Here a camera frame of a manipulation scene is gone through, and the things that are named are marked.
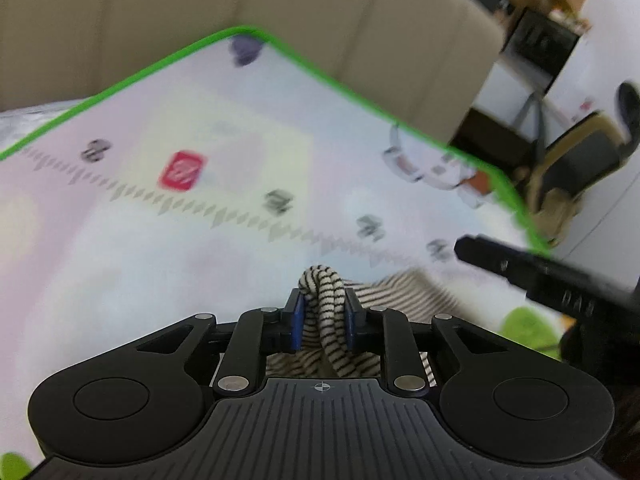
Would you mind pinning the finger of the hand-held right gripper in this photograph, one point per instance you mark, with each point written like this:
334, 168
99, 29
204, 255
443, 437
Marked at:
495, 255

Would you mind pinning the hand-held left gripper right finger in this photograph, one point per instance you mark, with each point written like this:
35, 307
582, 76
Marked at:
350, 320

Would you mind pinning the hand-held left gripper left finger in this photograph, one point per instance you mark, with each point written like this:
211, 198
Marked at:
298, 320

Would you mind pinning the striped beige knit garment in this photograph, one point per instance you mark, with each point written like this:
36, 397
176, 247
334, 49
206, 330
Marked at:
325, 300

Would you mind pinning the black and gold office chair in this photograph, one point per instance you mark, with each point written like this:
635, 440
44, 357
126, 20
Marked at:
580, 160

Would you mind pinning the white desk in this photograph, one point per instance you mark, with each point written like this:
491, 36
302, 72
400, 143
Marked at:
500, 92

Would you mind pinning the cartoon printed play mat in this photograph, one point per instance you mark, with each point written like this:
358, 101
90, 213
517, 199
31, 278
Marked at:
150, 240

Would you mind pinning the beige padded bed headboard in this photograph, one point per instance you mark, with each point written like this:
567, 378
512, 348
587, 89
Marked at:
175, 5

